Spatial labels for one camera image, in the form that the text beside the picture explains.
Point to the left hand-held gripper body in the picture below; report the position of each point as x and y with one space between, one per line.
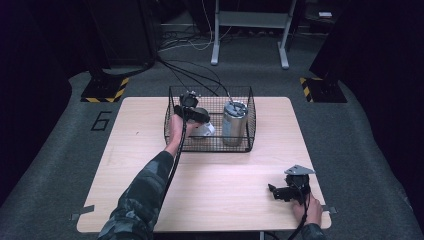
188 101

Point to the steel tumbler with lid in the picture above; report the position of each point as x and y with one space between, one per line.
234 125

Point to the black hazard-striped stand base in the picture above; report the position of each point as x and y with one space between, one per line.
105 90
321 90

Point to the white metal stand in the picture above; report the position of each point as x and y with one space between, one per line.
253 20

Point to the metal straw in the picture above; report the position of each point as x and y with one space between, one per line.
232 101

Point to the person's left hand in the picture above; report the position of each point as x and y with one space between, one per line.
178 130

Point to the person's right hand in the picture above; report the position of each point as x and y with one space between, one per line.
308 213

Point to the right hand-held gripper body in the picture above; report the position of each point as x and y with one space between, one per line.
298 181

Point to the grey tape strip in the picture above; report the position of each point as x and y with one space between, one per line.
82 211

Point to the small white box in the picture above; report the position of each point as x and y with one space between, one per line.
325 14

